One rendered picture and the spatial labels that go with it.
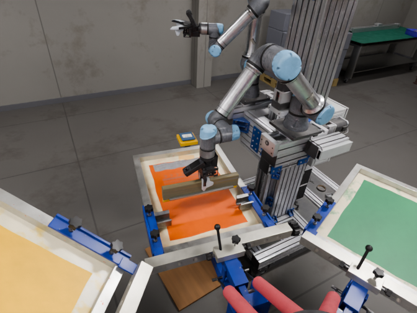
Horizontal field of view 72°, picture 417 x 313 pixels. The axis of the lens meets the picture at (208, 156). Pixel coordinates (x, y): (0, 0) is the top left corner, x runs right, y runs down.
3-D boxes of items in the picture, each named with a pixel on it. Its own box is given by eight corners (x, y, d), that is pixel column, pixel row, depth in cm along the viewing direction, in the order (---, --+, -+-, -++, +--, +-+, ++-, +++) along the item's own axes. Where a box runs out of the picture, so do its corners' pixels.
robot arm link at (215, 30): (223, 38, 193) (224, 24, 188) (206, 37, 192) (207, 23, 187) (222, 35, 199) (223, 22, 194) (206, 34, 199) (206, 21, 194)
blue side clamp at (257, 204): (239, 194, 167) (241, 185, 163) (247, 192, 169) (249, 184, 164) (264, 234, 144) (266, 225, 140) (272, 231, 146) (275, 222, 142)
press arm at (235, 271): (218, 256, 127) (219, 249, 124) (231, 253, 128) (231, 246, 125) (233, 293, 113) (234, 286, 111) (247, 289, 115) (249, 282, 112)
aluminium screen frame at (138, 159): (133, 159, 187) (132, 154, 185) (216, 146, 204) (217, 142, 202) (156, 261, 127) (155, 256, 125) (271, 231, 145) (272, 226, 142)
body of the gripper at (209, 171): (218, 177, 143) (219, 158, 136) (201, 180, 140) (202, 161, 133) (212, 167, 149) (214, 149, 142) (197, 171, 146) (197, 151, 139)
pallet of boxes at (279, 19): (306, 71, 637) (322, 7, 562) (336, 86, 577) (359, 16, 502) (259, 79, 585) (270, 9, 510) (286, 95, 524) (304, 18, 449)
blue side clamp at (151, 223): (143, 215, 151) (142, 205, 147) (152, 212, 152) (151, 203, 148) (153, 263, 128) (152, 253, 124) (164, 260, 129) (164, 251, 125)
